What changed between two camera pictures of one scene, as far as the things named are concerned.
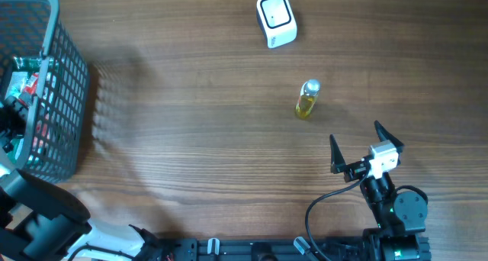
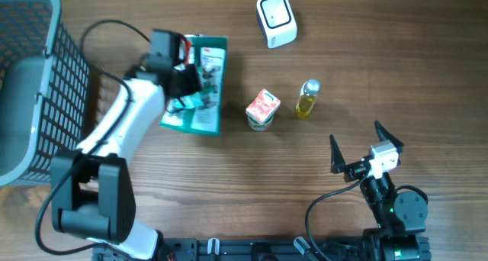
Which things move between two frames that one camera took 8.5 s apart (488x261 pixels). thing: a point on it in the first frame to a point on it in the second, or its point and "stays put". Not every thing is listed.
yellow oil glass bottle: x=308 y=97 stays put
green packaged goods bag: x=21 y=84 to x=200 y=112
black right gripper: x=338 y=164 stays put
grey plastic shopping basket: x=42 y=68 stays put
